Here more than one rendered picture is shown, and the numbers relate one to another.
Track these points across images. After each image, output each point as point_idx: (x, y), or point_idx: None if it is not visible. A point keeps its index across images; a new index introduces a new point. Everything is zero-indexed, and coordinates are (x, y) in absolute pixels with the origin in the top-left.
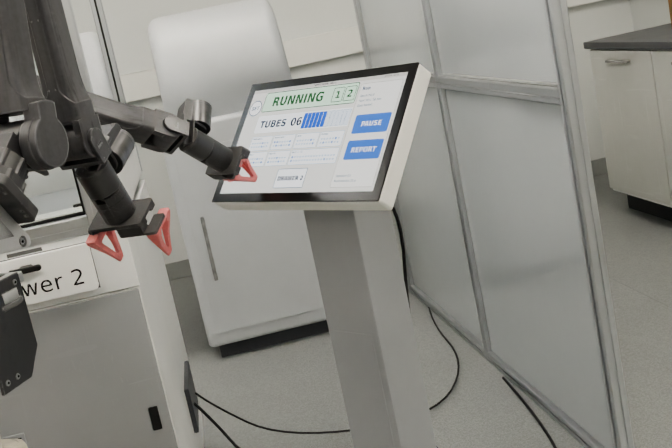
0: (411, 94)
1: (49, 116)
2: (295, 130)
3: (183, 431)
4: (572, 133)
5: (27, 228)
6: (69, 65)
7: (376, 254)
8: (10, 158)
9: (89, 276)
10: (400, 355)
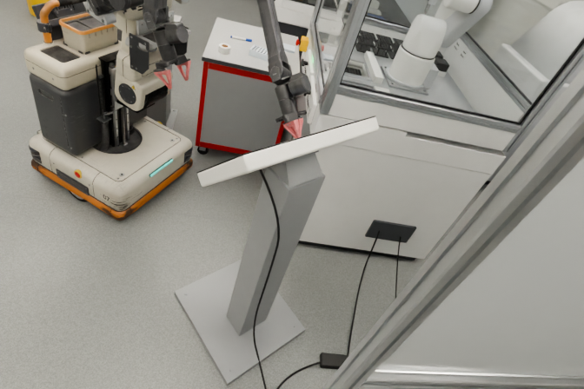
0: (230, 161)
1: None
2: None
3: (321, 210)
4: (329, 379)
5: (319, 80)
6: None
7: (260, 220)
8: None
9: (308, 116)
10: (250, 264)
